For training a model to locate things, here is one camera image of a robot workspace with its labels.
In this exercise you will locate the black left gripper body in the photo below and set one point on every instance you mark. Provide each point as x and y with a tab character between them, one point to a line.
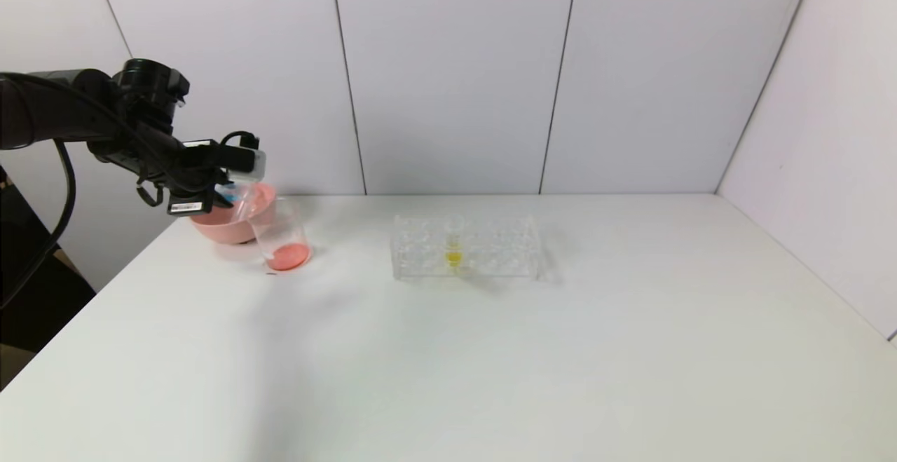
189	205

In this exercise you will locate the blue pigment test tube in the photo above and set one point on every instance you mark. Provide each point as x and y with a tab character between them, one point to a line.
245	202

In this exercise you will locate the clear acrylic test tube rack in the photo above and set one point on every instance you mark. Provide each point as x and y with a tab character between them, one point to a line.
420	259

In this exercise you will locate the yellow pigment test tube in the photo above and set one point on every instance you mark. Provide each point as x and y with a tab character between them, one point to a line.
453	257

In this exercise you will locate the pink plastic bowl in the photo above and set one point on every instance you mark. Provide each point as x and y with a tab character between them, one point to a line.
224	227

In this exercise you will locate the clear glass beaker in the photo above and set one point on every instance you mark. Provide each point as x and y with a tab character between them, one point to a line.
287	255

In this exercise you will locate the black background furniture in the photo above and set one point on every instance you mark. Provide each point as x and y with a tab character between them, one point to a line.
42	294

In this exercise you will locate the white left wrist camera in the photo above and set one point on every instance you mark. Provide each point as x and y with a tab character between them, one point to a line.
249	160

